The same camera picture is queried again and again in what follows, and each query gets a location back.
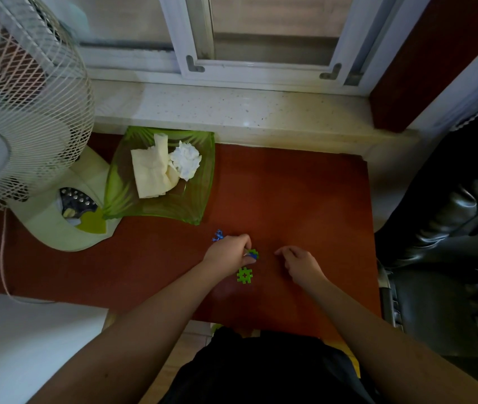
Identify person's right hand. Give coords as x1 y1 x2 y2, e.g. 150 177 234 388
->
274 245 330 291

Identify person's left hand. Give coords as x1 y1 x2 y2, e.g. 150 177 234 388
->
202 233 258 278

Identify green glass dish with tissues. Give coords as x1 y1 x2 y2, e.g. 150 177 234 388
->
102 126 216 226

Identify person's left forearm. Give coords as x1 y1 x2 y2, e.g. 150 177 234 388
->
28 264 223 404

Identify person's right forearm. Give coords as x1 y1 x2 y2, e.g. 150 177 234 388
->
310 277 478 404

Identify person's black shorts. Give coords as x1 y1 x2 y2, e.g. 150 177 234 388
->
159 325 376 404

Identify wooden floor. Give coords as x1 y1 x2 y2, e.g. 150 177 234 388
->
104 311 362 404

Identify red-brown wooden table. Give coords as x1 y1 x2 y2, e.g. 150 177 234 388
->
0 132 382 339

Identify crumpled white tissue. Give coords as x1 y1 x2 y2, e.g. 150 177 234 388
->
168 140 202 182

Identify folded beige paper towel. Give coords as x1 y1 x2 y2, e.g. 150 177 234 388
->
131 133 181 200

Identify white stone window sill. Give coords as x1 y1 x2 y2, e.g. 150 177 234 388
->
91 79 421 156

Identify black leather office chair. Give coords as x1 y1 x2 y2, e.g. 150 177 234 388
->
373 94 478 404

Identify white framed window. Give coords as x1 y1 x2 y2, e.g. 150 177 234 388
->
36 0 433 97

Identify dark red wooden window trim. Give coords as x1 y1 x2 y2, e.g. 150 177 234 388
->
369 0 478 134

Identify white fan power cord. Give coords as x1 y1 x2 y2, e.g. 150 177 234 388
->
0 208 59 306

